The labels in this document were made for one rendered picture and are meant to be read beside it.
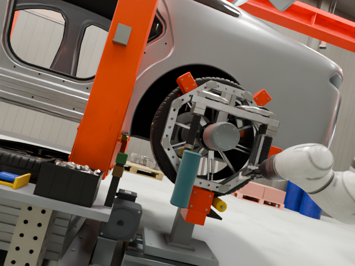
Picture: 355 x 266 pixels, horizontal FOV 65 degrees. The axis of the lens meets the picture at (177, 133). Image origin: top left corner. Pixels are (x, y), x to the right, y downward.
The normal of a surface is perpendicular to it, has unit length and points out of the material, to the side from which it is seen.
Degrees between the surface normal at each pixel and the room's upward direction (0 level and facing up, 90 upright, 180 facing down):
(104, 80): 90
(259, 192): 90
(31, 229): 90
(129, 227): 90
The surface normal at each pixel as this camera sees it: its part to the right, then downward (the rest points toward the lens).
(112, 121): 0.15, -0.02
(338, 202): -0.40, 0.41
